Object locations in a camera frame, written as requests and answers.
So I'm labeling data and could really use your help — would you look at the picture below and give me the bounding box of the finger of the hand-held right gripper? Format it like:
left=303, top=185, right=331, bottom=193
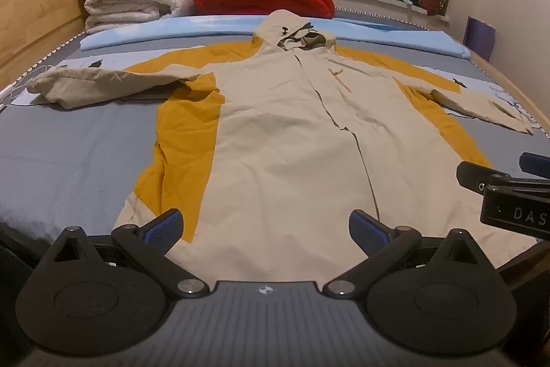
left=456, top=161, right=512, bottom=195
left=520, top=152, right=550, bottom=179

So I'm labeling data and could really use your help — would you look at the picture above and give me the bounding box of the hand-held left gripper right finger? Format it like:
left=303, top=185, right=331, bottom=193
left=322, top=210, right=495, bottom=299

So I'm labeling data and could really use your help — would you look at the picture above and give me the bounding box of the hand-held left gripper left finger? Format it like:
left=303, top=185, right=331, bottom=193
left=42, top=209, right=210, bottom=299

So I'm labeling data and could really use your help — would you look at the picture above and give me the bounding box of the beige and yellow jacket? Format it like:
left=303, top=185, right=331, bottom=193
left=26, top=10, right=534, bottom=277

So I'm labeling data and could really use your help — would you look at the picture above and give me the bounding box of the grey printed bed sheet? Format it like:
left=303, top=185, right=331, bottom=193
left=0, top=6, right=550, bottom=265

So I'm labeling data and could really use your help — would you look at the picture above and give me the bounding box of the light blue folded sheet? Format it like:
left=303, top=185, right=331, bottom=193
left=79, top=14, right=472, bottom=59

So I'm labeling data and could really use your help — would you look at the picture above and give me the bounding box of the fluffy white folded blanket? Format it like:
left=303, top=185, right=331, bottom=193
left=84, top=0, right=198, bottom=34

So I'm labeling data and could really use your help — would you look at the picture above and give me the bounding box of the wooden headboard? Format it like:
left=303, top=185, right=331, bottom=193
left=0, top=0, right=112, bottom=93

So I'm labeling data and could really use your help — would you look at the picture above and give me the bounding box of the wooden bed side rail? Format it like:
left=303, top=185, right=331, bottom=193
left=468, top=49, right=550, bottom=122

